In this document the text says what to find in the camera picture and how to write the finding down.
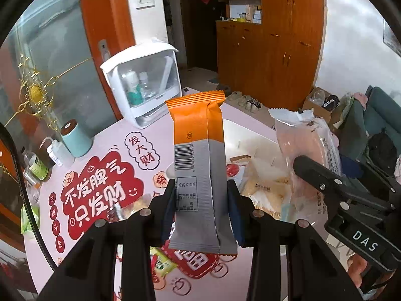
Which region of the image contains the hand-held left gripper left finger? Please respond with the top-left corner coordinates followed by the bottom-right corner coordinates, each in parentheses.
top-left (38, 179), bottom-right (176, 301)

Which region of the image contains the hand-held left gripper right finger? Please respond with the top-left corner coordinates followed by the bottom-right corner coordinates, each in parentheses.
top-left (227, 179), bottom-right (361, 301)

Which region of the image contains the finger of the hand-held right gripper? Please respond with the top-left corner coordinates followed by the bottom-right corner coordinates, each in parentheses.
top-left (341, 156), bottom-right (401, 192)
top-left (292, 155), bottom-right (393, 214)

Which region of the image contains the green yellow small packet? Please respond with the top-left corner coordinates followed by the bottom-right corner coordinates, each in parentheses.
top-left (150, 247), bottom-right (177, 278)

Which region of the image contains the pink bread clear packet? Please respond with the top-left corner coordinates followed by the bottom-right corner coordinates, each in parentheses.
top-left (269, 108), bottom-right (343, 195)

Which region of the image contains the clear rice puff packet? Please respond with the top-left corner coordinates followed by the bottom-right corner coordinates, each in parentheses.
top-left (121, 196), bottom-right (157, 218)

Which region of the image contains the red snack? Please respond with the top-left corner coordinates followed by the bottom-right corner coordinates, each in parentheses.
top-left (226, 162), bottom-right (245, 179)

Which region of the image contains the dark brown candy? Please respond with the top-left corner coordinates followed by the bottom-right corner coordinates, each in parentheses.
top-left (107, 205), bottom-right (123, 223)

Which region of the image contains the white plastic storage bin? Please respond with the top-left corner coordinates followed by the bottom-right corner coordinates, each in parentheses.
top-left (164, 117), bottom-right (328, 226)

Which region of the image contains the orange grey snack bar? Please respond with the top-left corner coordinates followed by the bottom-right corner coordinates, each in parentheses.
top-left (165, 91), bottom-right (239, 256)

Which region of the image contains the person's right hand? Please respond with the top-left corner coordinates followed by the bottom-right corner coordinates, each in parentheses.
top-left (346, 251), bottom-right (386, 292)

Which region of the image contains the black bag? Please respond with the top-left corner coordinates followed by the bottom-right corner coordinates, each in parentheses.
top-left (367, 128), bottom-right (398, 170)

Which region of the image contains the teal sofa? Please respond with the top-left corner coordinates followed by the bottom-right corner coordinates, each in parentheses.
top-left (341, 86), bottom-right (401, 176)

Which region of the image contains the cardboard box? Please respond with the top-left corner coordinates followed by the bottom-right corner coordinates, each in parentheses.
top-left (302, 86), bottom-right (340, 132)

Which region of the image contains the wooden cabinet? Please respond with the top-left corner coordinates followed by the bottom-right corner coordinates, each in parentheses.
top-left (214, 0), bottom-right (326, 110)

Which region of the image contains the teal canister brown lid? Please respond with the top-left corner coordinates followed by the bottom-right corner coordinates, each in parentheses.
top-left (60, 119), bottom-right (93, 158)

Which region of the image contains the dark slipper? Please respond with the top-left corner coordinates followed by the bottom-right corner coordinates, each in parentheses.
top-left (208, 78), bottom-right (231, 92)

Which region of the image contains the white squeeze bottle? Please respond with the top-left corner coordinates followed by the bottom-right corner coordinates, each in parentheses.
top-left (40, 136), bottom-right (76, 167)

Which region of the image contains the clear glass cup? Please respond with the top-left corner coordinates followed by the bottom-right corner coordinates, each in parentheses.
top-left (27, 185), bottom-right (41, 207)

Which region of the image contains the green tissue pack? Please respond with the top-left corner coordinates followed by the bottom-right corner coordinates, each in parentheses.
top-left (20, 205), bottom-right (41, 236)

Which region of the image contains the glass bottle green label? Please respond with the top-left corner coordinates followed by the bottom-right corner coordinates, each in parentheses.
top-left (23, 150), bottom-right (51, 182)

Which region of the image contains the white teal tube bottle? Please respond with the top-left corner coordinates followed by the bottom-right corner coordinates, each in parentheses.
top-left (122, 70), bottom-right (145, 106)

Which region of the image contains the clear small bottle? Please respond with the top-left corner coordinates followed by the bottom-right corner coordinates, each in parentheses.
top-left (139, 71), bottom-right (155, 99)

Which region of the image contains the white cosmetic organizer box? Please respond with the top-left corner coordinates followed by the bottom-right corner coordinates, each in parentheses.
top-left (100, 39), bottom-right (182, 129)

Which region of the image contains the group of small cardboard boxes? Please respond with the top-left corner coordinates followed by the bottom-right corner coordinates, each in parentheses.
top-left (229, 5), bottom-right (262, 24)

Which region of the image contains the wooden framed glass door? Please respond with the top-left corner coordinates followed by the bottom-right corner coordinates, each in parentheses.
top-left (0, 0), bottom-right (138, 176)

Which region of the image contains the black cable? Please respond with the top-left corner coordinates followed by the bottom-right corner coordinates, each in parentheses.
top-left (0, 122), bottom-right (60, 270)

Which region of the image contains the silver door handle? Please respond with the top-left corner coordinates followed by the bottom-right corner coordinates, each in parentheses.
top-left (98, 39), bottom-right (111, 60)

